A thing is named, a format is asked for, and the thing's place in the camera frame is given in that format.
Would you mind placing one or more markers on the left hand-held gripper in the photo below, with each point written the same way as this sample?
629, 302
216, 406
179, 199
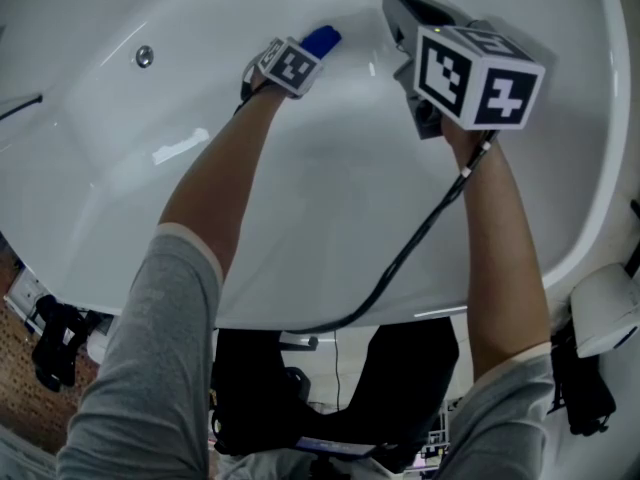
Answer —
290, 65

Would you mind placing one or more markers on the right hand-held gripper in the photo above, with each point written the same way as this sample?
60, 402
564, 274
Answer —
450, 73

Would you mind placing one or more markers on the white bathtub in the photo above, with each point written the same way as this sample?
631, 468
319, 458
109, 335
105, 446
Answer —
325, 193

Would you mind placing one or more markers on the person's right forearm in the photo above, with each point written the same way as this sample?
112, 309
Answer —
500, 243

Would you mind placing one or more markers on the person's left forearm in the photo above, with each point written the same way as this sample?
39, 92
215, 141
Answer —
220, 168

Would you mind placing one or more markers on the grey sweater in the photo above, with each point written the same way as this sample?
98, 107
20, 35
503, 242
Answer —
150, 343

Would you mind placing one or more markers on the person's black trousers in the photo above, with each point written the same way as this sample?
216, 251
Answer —
400, 368

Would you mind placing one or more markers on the white round object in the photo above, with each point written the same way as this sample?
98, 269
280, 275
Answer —
100, 345

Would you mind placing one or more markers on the white box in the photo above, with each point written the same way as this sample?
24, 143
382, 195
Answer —
22, 298

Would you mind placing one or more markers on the brown perforated floor mat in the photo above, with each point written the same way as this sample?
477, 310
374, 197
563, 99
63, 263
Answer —
25, 403

